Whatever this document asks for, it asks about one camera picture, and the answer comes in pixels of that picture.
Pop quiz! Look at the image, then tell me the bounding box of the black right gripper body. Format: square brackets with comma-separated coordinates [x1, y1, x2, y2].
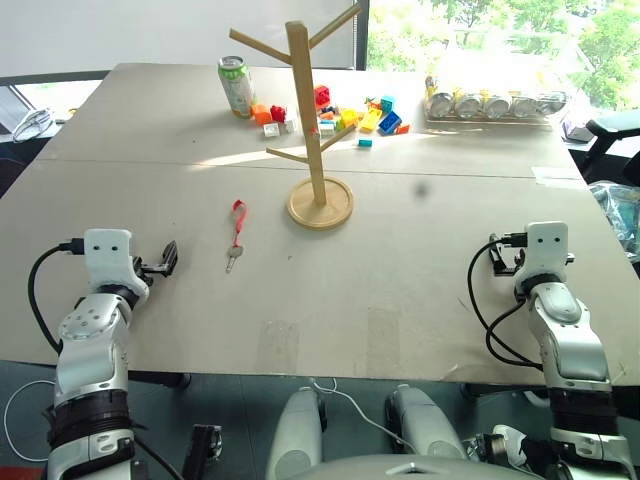
[501, 244, 527, 278]

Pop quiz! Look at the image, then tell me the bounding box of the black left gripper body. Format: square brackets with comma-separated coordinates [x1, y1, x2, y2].
[131, 254, 169, 277]

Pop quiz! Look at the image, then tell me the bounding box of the clear tape patch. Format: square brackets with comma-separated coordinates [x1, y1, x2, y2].
[530, 166, 582, 187]

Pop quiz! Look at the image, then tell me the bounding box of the blue patterned plastic bag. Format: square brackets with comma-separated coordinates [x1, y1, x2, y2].
[588, 181, 640, 256]

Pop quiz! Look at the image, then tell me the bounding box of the clear wrapped can pack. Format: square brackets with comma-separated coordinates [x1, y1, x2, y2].
[422, 73, 572, 133]

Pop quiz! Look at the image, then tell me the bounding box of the purple box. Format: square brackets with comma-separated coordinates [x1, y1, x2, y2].
[559, 118, 592, 147]

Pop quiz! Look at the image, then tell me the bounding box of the silver can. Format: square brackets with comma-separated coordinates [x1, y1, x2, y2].
[456, 92, 483, 120]
[429, 91, 455, 120]
[482, 94, 510, 120]
[541, 90, 570, 116]
[511, 94, 540, 119]

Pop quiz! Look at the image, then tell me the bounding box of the black office chair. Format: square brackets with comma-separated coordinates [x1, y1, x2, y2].
[581, 111, 640, 187]

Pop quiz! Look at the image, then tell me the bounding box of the wooden branch tree stand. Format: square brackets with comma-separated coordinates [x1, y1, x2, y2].
[228, 3, 363, 232]

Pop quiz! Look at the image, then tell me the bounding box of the green drink can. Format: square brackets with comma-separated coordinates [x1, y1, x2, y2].
[217, 55, 258, 121]

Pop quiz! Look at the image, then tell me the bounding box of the silver right robot thigh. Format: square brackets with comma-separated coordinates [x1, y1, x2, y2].
[383, 383, 470, 464]

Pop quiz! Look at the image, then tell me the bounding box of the silver robot thigh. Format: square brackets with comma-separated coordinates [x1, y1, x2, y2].
[264, 386, 327, 480]
[383, 383, 470, 464]

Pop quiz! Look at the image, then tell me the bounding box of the lime yellow toy block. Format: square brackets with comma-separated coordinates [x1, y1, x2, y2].
[335, 109, 364, 133]

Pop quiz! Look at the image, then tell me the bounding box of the silver left robot thigh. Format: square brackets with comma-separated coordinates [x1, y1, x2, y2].
[264, 386, 327, 480]

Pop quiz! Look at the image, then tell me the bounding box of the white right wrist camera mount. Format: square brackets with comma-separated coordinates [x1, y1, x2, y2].
[522, 221, 575, 282]

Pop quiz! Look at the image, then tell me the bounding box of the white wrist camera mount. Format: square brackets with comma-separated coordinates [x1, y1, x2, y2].
[522, 221, 575, 282]
[82, 228, 151, 301]

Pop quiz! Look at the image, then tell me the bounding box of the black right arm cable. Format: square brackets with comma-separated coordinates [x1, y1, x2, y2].
[466, 231, 545, 372]

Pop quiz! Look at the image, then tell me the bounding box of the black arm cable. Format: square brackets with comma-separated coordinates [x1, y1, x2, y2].
[466, 231, 545, 372]
[27, 239, 85, 354]

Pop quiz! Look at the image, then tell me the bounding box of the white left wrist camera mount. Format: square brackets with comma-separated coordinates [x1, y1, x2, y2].
[82, 228, 151, 301]

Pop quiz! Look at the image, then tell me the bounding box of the silver key with red strap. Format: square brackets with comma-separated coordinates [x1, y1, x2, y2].
[224, 199, 250, 274]

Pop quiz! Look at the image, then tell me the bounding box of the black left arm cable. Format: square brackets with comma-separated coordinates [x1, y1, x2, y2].
[27, 239, 85, 354]

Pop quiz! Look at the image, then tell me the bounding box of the black bracket device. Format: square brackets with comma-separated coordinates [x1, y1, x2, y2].
[181, 423, 224, 480]

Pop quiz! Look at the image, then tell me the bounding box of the white coiled cable bundle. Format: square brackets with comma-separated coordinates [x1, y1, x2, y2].
[11, 106, 54, 144]

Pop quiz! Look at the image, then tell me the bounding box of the thin white cable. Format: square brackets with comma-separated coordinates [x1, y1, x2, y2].
[308, 376, 417, 447]

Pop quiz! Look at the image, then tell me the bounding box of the white looped floor cable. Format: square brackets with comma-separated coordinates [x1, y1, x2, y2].
[2, 379, 57, 462]

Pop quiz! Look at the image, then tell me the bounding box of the black window frame post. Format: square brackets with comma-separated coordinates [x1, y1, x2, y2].
[356, 0, 371, 72]

